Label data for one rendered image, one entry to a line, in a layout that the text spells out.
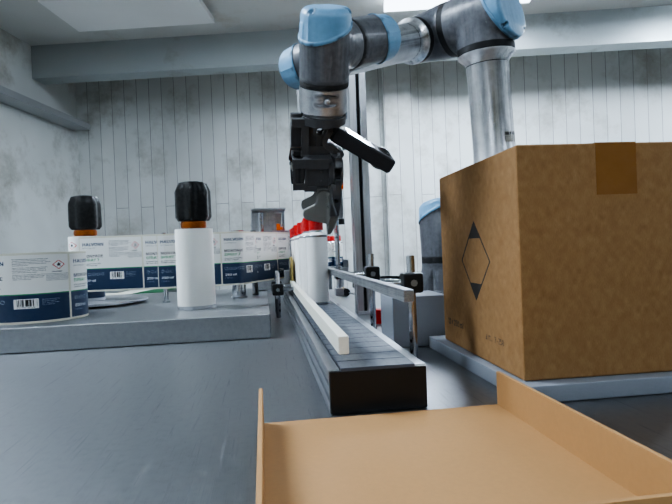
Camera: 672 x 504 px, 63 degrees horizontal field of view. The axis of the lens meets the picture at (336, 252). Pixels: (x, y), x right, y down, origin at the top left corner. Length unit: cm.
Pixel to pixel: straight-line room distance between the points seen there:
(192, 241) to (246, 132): 497
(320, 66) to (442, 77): 547
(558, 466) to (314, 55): 60
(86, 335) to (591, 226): 93
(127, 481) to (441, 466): 25
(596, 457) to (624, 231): 31
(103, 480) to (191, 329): 67
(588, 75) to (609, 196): 594
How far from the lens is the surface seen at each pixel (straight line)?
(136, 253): 157
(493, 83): 120
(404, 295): 61
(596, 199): 71
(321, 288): 127
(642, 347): 74
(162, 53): 581
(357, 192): 147
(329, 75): 84
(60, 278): 130
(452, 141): 614
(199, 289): 131
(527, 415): 58
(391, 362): 63
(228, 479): 48
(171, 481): 50
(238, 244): 154
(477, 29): 121
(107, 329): 119
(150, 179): 647
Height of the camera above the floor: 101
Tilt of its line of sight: 1 degrees down
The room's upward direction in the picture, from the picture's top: 2 degrees counter-clockwise
